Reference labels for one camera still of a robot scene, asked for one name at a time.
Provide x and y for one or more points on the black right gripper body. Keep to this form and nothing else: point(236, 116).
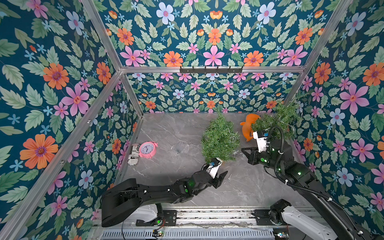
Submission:
point(256, 155)

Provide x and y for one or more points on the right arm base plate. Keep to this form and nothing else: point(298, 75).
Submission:
point(267, 217)

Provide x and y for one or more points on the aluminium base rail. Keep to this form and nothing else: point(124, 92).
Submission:
point(216, 217)

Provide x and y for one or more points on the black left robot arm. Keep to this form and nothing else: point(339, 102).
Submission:
point(119, 202)

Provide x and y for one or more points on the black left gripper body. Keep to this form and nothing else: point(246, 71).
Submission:
point(215, 183)

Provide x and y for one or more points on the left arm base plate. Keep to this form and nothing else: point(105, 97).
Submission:
point(165, 218)

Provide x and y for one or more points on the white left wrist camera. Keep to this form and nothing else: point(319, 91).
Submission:
point(213, 167)

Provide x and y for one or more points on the aluminium frame struts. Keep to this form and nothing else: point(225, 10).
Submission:
point(69, 109)

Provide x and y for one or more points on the black coat hook rail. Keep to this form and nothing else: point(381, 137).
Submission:
point(211, 70)

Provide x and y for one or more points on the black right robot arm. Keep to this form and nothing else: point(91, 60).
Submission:
point(278, 156)

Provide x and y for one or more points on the pink alarm clock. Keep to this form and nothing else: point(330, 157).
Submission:
point(148, 150)

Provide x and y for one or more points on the orange plush toy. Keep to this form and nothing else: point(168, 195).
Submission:
point(247, 130)

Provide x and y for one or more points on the green christmas tree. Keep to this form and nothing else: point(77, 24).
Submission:
point(220, 140)
point(283, 116)

